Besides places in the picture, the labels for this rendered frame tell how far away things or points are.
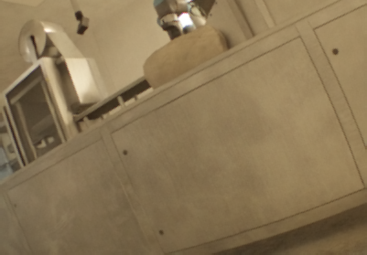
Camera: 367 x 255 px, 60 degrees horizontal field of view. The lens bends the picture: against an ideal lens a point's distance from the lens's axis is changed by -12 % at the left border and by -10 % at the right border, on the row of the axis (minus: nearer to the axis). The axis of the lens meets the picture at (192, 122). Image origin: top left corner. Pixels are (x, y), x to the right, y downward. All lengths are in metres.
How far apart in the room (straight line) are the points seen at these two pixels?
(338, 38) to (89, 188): 1.25
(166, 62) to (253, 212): 0.70
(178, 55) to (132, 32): 3.30
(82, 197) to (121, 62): 3.25
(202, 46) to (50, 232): 1.28
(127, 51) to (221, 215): 3.61
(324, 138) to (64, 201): 1.27
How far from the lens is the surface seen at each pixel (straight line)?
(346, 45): 1.22
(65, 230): 1.90
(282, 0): 1.46
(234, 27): 1.55
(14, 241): 2.33
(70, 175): 1.74
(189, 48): 1.42
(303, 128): 1.23
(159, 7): 1.85
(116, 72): 4.81
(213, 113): 1.30
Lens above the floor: 0.53
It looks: 4 degrees up
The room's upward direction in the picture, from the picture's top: 24 degrees counter-clockwise
